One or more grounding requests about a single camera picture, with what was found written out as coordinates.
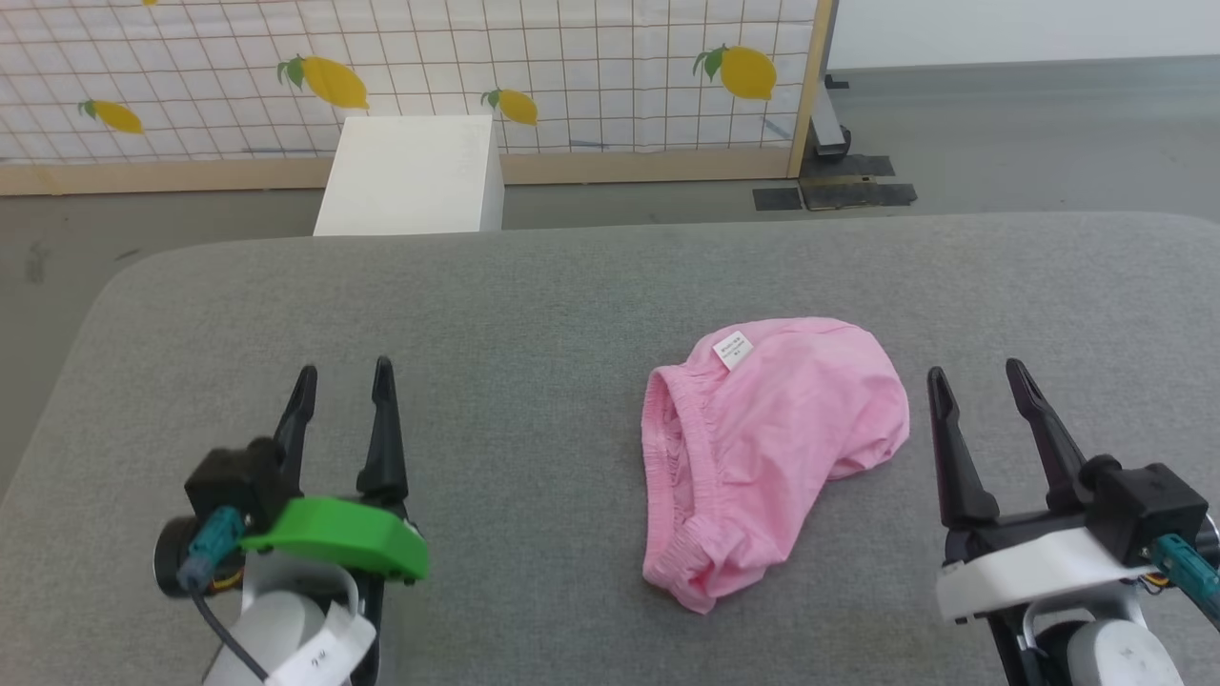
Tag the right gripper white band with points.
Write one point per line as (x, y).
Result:
(1034, 572)

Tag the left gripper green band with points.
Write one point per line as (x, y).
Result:
(334, 538)

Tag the pink garment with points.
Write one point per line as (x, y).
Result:
(762, 448)

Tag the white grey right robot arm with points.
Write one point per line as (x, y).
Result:
(1115, 648)

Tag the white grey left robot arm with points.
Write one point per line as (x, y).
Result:
(276, 629)

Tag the grey fabric sofa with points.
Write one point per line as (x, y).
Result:
(572, 381)

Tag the white box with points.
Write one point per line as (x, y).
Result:
(410, 176)

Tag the large black floor mat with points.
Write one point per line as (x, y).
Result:
(858, 186)

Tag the small black floor mat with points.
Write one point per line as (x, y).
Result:
(778, 198)

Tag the grey metal stand foot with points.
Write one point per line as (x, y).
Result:
(827, 119)

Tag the lemon print partition screen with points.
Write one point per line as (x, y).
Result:
(591, 57)

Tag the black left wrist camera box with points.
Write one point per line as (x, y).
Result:
(233, 486)

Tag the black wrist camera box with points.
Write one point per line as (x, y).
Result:
(233, 486)
(1148, 505)

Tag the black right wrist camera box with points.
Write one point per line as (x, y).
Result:
(1148, 505)

